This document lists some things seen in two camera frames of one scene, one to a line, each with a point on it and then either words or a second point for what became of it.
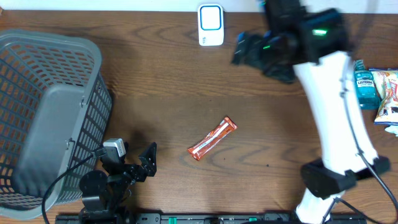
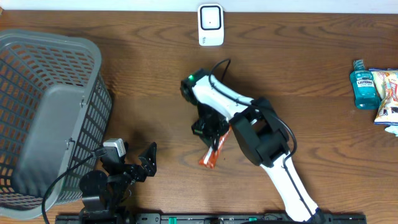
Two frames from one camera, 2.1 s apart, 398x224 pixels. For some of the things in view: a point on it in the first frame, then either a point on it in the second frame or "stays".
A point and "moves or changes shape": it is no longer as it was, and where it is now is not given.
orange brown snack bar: [226, 127] moves or changes shape
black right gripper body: [273, 56] -> [207, 125]
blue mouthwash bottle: [366, 86] stays
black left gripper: [148, 168] stays
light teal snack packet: [393, 129] stays
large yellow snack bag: [386, 81] stays
